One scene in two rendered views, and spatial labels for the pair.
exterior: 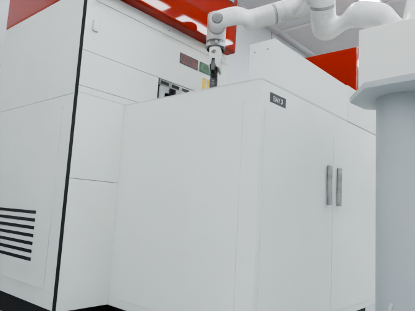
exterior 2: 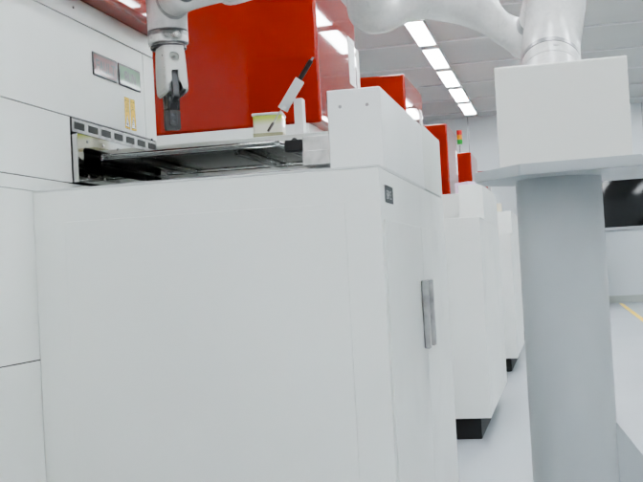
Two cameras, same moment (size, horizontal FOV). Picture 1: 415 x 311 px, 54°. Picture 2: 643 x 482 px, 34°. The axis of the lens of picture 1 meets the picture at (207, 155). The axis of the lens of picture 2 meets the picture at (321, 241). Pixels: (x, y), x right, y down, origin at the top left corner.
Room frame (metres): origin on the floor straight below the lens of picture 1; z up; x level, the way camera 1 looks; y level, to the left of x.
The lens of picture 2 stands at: (-0.36, 0.78, 0.65)
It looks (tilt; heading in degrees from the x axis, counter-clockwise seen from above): 2 degrees up; 332
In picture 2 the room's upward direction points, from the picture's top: 3 degrees counter-clockwise
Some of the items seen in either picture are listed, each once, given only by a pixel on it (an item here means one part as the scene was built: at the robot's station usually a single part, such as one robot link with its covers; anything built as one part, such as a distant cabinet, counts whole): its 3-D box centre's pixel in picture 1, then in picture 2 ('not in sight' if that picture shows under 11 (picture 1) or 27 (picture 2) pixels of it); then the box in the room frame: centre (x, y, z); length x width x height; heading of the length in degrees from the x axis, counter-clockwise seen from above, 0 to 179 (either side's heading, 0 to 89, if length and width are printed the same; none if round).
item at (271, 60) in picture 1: (303, 86); (381, 145); (1.40, -0.33, 0.89); 0.55 x 0.09 x 0.14; 139
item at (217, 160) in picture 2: not in sight; (216, 159); (1.69, -0.10, 0.90); 0.34 x 0.34 x 0.01; 49
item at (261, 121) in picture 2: not in sight; (269, 128); (1.92, -0.33, 1.00); 0.07 x 0.07 x 0.07; 57
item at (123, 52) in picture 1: (165, 70); (74, 97); (1.70, 0.20, 1.02); 0.81 x 0.03 x 0.40; 139
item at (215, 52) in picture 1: (214, 59); (169, 69); (1.71, -0.01, 1.09); 0.10 x 0.07 x 0.11; 172
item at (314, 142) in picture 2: not in sight; (324, 142); (1.41, -0.20, 0.89); 0.08 x 0.03 x 0.03; 49
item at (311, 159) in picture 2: not in sight; (342, 164); (1.53, -0.31, 0.87); 0.36 x 0.08 x 0.03; 139
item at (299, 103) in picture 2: not in sight; (292, 107); (1.81, -0.34, 1.03); 0.06 x 0.04 x 0.13; 49
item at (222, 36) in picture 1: (216, 28); (166, 0); (1.70, -0.01, 1.23); 0.09 x 0.08 x 0.13; 0
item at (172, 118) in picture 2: (213, 79); (173, 113); (1.69, -0.01, 0.99); 0.03 x 0.03 x 0.07; 82
